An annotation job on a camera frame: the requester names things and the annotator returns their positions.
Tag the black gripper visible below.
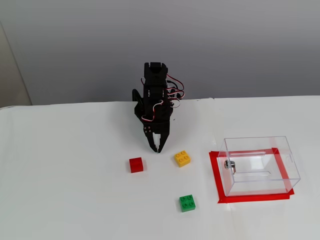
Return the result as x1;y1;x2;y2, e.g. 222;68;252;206
141;103;172;154

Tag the green lego brick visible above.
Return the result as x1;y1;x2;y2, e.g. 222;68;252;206
178;194;197;213

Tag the yellow lego brick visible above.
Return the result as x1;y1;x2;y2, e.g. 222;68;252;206
174;150;193;169

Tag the red lego brick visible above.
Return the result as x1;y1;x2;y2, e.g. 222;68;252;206
129;157;146;174

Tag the transparent plastic box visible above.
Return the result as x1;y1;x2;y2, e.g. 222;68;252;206
217;135;302;198

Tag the black table clamp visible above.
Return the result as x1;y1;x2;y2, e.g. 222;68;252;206
131;88;146;109

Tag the silver metal lock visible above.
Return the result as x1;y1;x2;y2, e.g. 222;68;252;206
224;159;237;174

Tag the red tape frame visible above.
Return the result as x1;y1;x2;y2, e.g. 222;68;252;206
208;147;295;205

